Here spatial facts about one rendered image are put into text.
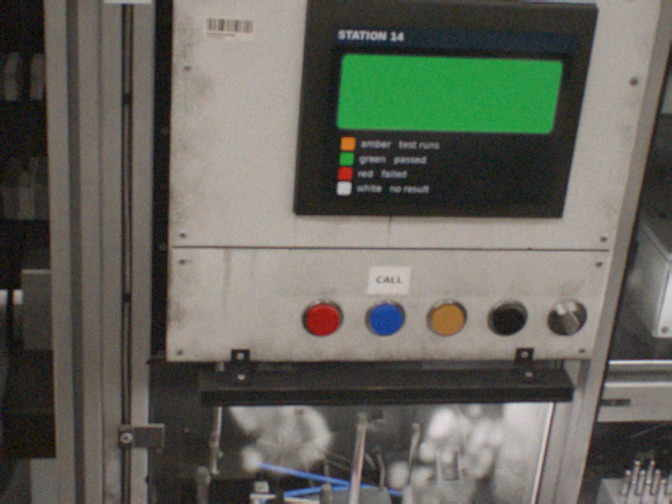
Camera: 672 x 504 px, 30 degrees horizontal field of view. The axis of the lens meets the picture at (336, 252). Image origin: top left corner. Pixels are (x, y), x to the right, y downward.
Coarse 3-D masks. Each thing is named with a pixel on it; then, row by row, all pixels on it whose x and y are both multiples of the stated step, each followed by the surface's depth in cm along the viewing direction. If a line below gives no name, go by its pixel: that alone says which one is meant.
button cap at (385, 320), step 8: (376, 312) 118; (384, 312) 118; (392, 312) 118; (376, 320) 118; (384, 320) 118; (392, 320) 118; (400, 320) 118; (376, 328) 118; (384, 328) 119; (392, 328) 119
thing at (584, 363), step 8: (584, 360) 126; (584, 368) 127; (584, 376) 127; (576, 384) 127; (584, 384) 127; (576, 392) 128; (576, 400) 128; (576, 408) 129; (576, 416) 129; (568, 424) 129; (576, 424) 130; (568, 432) 130; (568, 440) 130; (568, 448) 131; (568, 456) 131; (560, 464) 132; (568, 464) 132; (560, 472) 132; (560, 480) 133; (560, 488) 133; (560, 496) 134
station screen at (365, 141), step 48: (336, 48) 104; (384, 48) 105; (432, 48) 105; (480, 48) 106; (528, 48) 106; (336, 96) 106; (336, 144) 108; (384, 144) 109; (432, 144) 109; (480, 144) 110; (528, 144) 110; (336, 192) 110; (384, 192) 111; (432, 192) 111; (480, 192) 112; (528, 192) 113
